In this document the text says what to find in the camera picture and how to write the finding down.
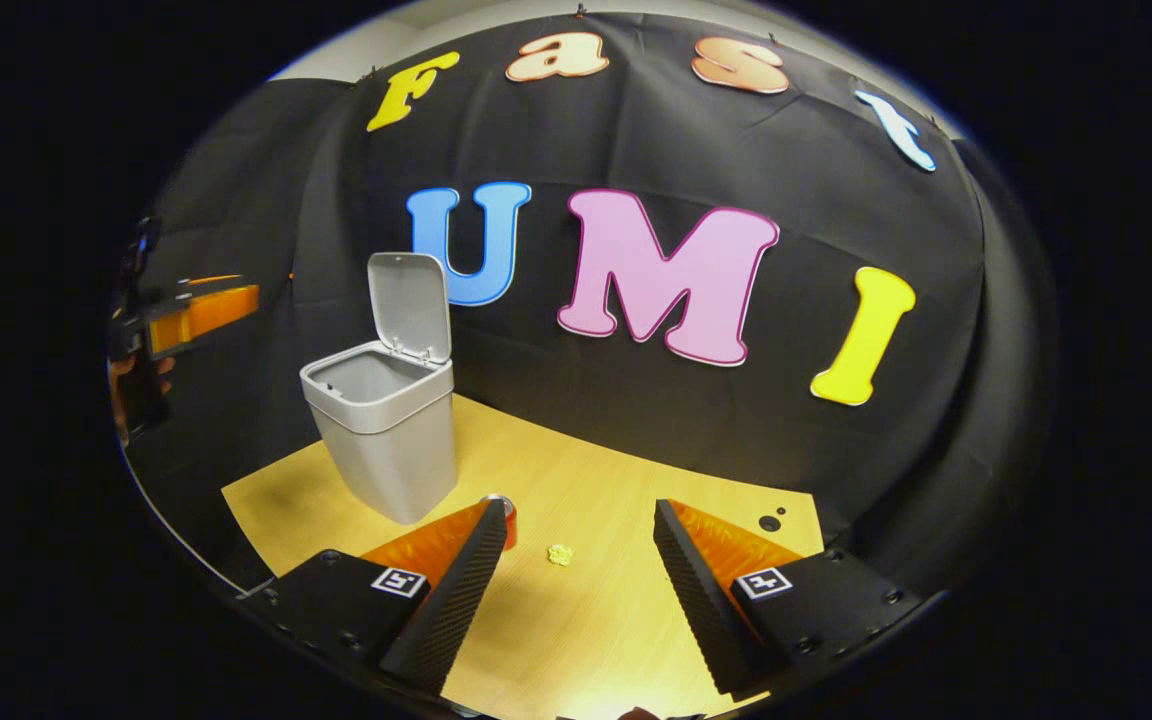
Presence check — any wooden desktop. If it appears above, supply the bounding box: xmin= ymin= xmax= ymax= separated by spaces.
xmin=221 ymin=393 xmax=825 ymax=720

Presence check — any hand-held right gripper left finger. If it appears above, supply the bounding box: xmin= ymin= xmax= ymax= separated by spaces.
xmin=252 ymin=499 xmax=510 ymax=695

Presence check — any black backdrop cloth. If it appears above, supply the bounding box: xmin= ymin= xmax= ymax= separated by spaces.
xmin=111 ymin=10 xmax=1057 ymax=601

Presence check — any red pop can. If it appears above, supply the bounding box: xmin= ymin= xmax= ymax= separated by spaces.
xmin=481 ymin=494 xmax=519 ymax=551

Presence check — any white desktop garbage bin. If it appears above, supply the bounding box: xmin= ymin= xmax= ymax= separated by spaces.
xmin=299 ymin=252 xmax=459 ymax=526

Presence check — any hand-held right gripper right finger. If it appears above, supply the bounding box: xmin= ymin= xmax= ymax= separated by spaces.
xmin=652 ymin=498 xmax=929 ymax=699

